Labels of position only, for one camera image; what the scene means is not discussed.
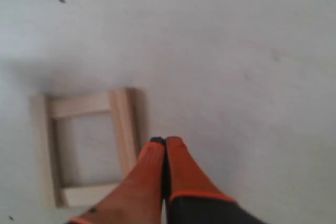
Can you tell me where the plain wooden stick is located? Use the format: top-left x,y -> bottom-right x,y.
109,87 -> 146,178
30,94 -> 62,208

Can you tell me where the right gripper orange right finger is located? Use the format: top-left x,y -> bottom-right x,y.
165,136 -> 264,223

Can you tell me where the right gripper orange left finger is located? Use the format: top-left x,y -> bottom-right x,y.
68,137 -> 165,223

